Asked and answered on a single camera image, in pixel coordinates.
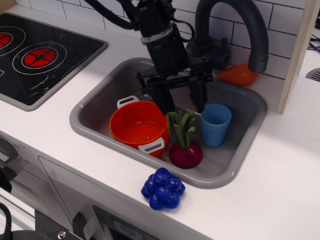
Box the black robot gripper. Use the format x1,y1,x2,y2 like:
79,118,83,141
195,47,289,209
136,23,215,115

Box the blue plastic cup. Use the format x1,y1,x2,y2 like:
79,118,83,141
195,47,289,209
200,103,232,147

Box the orange toy pot grey handles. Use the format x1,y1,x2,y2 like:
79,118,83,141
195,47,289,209
109,95,169,157

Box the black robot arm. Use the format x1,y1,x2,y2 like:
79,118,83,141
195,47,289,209
87,0,214,115

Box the grey plastic sink basin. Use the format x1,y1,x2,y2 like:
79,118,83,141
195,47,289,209
69,57,267,189

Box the dark grey toy faucet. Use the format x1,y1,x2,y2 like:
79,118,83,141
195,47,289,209
186,0,269,73

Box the orange toy carrot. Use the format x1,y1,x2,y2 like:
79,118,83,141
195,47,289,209
218,63,259,86

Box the blue toy grape bunch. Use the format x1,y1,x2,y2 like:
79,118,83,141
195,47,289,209
141,167,186,211

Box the grey floor drain grate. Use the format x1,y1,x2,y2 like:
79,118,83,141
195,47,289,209
305,68,320,82

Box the light wooden side panel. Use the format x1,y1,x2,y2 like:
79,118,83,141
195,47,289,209
276,0,320,115

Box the black toy stove top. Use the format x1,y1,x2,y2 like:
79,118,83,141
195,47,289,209
0,13,108,112

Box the dark dishwasher control panel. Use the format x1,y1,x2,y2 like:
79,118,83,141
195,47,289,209
72,205,161,240

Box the grey oven knob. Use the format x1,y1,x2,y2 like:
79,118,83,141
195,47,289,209
0,138,19,164

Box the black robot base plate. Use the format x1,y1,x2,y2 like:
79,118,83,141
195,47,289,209
0,208,81,240

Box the black cable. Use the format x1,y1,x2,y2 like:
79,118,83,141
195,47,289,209
0,201,13,240

